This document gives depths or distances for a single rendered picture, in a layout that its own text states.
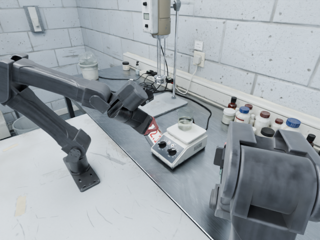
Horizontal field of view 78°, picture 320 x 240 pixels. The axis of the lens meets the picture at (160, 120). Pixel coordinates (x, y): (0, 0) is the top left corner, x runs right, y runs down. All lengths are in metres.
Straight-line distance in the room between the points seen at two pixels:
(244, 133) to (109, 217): 0.48
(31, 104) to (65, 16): 2.36
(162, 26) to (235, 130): 0.79
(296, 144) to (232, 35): 0.91
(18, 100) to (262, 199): 0.61
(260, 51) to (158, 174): 0.73
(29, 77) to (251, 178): 0.56
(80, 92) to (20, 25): 2.33
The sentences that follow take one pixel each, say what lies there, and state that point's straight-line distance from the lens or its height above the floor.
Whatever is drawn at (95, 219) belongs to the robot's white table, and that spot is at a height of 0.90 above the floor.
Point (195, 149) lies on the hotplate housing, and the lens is 0.79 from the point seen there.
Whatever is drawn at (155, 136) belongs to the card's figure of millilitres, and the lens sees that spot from 0.87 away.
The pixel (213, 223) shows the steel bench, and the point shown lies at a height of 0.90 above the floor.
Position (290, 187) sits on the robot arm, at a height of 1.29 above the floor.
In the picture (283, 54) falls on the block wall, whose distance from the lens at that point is 1.04.
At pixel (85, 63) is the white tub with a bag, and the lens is 1.61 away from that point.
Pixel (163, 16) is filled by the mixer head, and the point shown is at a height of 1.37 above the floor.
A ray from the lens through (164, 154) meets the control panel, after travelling 0.76.
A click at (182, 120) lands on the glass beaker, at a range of 0.76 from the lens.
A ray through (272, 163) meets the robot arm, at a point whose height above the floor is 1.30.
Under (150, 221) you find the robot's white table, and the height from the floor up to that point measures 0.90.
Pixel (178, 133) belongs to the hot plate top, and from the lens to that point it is 0.77.
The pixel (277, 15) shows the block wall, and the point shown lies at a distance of 1.04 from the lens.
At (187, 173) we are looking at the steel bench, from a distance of 0.74.
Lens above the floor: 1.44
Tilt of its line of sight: 32 degrees down
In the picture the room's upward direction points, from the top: straight up
